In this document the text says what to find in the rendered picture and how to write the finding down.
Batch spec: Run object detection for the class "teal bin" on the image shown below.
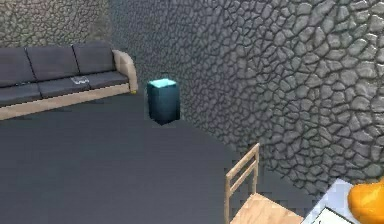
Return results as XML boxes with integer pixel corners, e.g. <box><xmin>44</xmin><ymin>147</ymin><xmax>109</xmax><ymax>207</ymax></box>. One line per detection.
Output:
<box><xmin>146</xmin><ymin>78</ymin><xmax>181</xmax><ymax>126</ymax></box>

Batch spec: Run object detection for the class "light wooden chair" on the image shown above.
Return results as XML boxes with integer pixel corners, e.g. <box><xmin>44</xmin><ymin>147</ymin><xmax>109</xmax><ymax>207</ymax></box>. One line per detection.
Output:
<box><xmin>223</xmin><ymin>142</ymin><xmax>305</xmax><ymax>224</ymax></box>

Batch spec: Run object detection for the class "small grey flat object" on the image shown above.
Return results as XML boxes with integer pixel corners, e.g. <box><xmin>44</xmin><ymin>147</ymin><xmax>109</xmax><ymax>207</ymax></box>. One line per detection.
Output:
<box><xmin>70</xmin><ymin>76</ymin><xmax>91</xmax><ymax>86</ymax></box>

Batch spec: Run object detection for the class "dark grey cushioned sofa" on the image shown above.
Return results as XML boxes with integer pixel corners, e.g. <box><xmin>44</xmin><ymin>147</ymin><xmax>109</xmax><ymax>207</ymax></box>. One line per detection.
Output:
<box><xmin>0</xmin><ymin>41</ymin><xmax>139</xmax><ymax>122</ymax></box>

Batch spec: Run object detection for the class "white flat object black edge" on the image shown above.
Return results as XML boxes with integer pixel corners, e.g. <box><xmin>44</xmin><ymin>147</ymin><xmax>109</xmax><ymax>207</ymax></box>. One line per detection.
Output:
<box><xmin>312</xmin><ymin>207</ymin><xmax>356</xmax><ymax>224</ymax></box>

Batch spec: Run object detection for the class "orange rounded object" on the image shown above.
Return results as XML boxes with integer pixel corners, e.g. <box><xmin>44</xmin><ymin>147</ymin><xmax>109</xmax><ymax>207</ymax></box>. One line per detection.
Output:
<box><xmin>347</xmin><ymin>178</ymin><xmax>384</xmax><ymax>224</ymax></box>

